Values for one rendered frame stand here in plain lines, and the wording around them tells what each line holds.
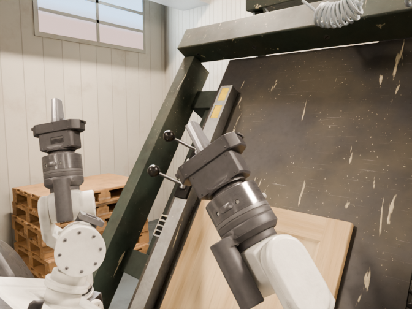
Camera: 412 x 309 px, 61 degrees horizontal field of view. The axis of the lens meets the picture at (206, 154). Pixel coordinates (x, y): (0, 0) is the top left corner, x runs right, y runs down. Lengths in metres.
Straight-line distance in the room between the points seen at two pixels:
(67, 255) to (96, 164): 4.19
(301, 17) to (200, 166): 0.74
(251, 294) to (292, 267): 0.06
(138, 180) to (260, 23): 0.67
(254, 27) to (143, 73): 3.97
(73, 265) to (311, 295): 0.31
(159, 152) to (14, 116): 3.04
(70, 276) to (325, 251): 0.54
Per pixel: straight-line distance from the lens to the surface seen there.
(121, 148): 4.89
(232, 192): 0.51
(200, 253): 1.02
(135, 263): 1.24
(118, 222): 1.24
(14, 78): 4.23
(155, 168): 1.06
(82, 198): 0.86
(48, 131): 0.90
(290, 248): 0.49
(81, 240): 0.52
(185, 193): 1.08
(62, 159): 0.86
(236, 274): 0.50
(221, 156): 0.54
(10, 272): 0.70
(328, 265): 0.85
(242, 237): 0.50
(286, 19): 1.21
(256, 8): 1.84
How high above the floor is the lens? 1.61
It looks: 7 degrees down
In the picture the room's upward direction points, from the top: straight up
